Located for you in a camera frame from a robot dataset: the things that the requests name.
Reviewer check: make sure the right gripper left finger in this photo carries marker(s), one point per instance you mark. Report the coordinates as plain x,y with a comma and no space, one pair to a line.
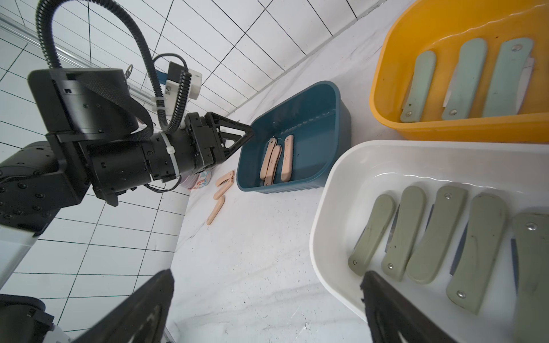
140,318

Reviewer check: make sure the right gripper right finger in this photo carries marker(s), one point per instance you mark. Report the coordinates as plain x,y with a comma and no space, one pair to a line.
392,318

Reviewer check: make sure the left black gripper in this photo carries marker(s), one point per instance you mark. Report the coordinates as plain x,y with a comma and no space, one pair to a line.
100,138

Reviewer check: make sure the olive green folding knife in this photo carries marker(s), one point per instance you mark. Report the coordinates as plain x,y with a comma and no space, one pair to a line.
486,227
531,238
365,248
428,257
411,211

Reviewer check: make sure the dark teal storage box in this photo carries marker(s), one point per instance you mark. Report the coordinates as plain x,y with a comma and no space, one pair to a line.
320,125

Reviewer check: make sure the white storage box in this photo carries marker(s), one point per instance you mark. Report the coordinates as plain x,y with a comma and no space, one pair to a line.
458,229

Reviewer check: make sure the mint green folding knife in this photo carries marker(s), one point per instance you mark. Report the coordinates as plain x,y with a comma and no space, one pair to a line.
510,78
463,86
419,89

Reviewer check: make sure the yellow storage box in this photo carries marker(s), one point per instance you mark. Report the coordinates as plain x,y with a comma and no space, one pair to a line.
443,27

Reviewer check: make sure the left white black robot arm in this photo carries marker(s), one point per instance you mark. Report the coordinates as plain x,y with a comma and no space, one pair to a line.
21,223

